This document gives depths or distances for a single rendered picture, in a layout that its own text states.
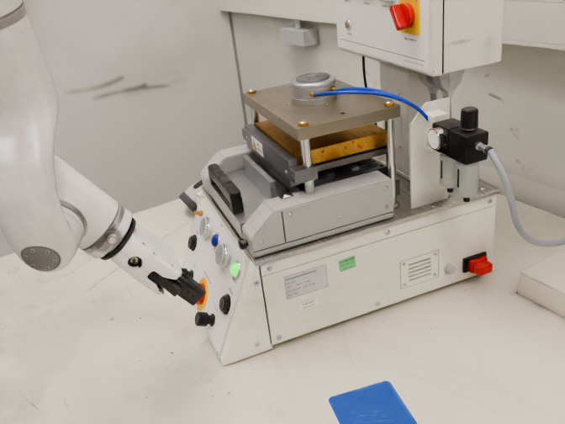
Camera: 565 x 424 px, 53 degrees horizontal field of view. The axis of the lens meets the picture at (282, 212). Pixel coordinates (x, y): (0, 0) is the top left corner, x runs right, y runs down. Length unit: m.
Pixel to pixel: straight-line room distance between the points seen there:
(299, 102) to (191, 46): 1.50
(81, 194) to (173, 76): 1.67
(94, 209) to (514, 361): 0.66
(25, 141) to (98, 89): 1.65
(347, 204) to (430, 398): 0.31
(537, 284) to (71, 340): 0.84
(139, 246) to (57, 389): 0.32
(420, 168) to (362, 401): 0.38
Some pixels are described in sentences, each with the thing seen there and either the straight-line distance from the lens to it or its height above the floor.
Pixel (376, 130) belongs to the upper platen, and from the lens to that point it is 0.99.
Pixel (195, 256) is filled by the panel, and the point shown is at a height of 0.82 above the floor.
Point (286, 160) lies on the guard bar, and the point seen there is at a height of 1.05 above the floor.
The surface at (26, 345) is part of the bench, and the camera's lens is 1.18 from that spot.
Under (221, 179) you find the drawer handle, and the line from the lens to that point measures 0.99.
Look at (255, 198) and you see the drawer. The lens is 0.99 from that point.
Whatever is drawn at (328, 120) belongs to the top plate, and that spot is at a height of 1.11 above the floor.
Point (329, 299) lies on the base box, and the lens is 0.98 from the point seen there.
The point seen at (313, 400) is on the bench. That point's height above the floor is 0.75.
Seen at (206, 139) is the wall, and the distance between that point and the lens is 2.54.
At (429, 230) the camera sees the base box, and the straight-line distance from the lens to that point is 1.02.
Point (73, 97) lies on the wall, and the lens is 2.34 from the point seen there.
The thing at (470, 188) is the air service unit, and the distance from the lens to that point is 0.90.
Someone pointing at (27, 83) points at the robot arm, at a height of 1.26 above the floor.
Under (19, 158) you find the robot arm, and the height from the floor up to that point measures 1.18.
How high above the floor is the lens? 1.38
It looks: 26 degrees down
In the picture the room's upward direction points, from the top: 7 degrees counter-clockwise
